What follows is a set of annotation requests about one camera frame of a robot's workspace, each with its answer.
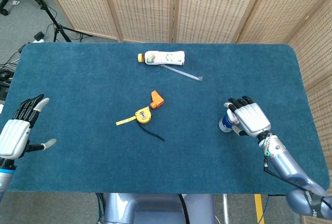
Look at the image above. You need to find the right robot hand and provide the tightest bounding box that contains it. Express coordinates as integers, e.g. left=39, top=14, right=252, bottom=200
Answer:
left=224, top=95, right=272, bottom=139

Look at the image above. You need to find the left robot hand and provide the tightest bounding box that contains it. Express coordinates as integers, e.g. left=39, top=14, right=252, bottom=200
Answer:
left=0, top=93, right=57, bottom=160

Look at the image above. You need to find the blue and white drink can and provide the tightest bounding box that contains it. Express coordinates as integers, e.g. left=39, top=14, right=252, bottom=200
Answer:
left=218, top=108, right=241, bottom=133

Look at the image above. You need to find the clear plastic straw wrapper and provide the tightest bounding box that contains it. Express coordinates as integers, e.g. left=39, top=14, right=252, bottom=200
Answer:
left=160, top=64, right=203, bottom=81

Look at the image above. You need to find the yellow floor tape strip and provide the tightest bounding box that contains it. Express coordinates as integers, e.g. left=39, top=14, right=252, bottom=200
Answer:
left=254, top=194, right=266, bottom=224

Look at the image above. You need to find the blue table cloth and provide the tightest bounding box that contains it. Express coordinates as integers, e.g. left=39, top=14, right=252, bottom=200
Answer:
left=5, top=42, right=328, bottom=195

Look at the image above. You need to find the orange plastic block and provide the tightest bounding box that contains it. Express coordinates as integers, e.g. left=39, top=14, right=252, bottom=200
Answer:
left=150, top=90, right=165, bottom=109

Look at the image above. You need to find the white bottle with yellow cap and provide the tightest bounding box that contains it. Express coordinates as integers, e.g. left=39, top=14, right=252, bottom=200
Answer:
left=137, top=50, right=186, bottom=66

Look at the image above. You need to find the yellow tape measure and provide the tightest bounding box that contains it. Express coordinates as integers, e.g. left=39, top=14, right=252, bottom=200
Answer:
left=116, top=106, right=165, bottom=142

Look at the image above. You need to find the black tripod stand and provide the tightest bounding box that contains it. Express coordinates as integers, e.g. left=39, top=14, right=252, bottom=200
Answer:
left=19, top=0, right=93, bottom=43

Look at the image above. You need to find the silver robot torso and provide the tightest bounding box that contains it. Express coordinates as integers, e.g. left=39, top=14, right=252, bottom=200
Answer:
left=103, top=192, right=216, bottom=224

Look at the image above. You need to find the woven wooden folding screen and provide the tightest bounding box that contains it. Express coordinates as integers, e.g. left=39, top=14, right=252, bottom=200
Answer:
left=38, top=0, right=332, bottom=224

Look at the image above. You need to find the black floor cable bundle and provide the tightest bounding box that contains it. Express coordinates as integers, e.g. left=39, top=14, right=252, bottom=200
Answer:
left=0, top=50, right=22, bottom=100

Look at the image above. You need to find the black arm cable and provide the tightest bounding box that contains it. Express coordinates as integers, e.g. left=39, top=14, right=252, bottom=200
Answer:
left=263, top=151, right=332, bottom=198

